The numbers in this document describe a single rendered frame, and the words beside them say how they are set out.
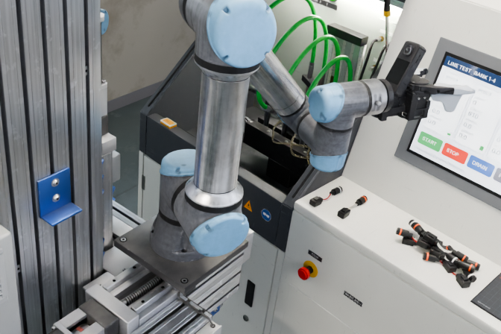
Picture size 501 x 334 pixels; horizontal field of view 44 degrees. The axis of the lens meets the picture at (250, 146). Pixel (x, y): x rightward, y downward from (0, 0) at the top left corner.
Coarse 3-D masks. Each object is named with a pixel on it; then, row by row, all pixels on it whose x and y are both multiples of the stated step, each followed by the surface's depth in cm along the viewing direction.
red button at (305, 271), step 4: (304, 264) 179; (308, 264) 178; (312, 264) 177; (300, 268) 176; (304, 268) 175; (308, 268) 177; (312, 268) 177; (316, 268) 176; (300, 272) 176; (304, 272) 175; (308, 272) 175; (312, 272) 178; (316, 272) 177; (300, 276) 176; (304, 276) 175; (308, 276) 175; (312, 276) 178; (316, 276) 177
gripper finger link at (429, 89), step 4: (428, 84) 132; (432, 84) 132; (420, 88) 131; (424, 88) 131; (428, 88) 130; (432, 88) 130; (436, 88) 130; (440, 88) 130; (444, 88) 130; (448, 88) 131; (452, 88) 131; (424, 92) 131; (428, 92) 131; (432, 92) 131; (436, 92) 130; (440, 92) 131; (444, 92) 131; (448, 92) 131; (452, 92) 131
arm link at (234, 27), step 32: (192, 0) 106; (224, 0) 99; (256, 0) 100; (224, 32) 99; (256, 32) 102; (224, 64) 104; (256, 64) 107; (224, 96) 108; (224, 128) 112; (224, 160) 115; (192, 192) 120; (224, 192) 119; (192, 224) 122; (224, 224) 120
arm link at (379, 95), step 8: (360, 80) 129; (368, 80) 129; (376, 80) 129; (376, 88) 127; (384, 88) 128; (376, 96) 127; (384, 96) 128; (376, 104) 127; (384, 104) 128; (376, 112) 129
